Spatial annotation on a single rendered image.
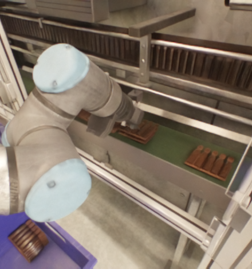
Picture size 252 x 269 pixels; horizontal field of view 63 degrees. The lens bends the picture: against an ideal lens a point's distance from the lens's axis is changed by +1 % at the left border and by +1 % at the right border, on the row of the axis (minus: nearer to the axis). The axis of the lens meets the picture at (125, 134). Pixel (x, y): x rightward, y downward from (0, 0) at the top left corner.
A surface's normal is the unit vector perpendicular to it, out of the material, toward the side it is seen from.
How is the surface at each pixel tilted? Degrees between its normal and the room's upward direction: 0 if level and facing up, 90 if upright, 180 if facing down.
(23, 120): 20
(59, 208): 91
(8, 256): 0
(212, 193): 90
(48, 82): 40
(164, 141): 2
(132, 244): 0
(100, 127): 45
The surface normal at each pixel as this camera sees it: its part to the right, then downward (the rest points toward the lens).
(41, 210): 0.55, 0.54
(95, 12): 0.79, 0.37
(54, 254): -0.02, -0.78
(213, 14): -0.61, 0.50
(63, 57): -0.42, -0.24
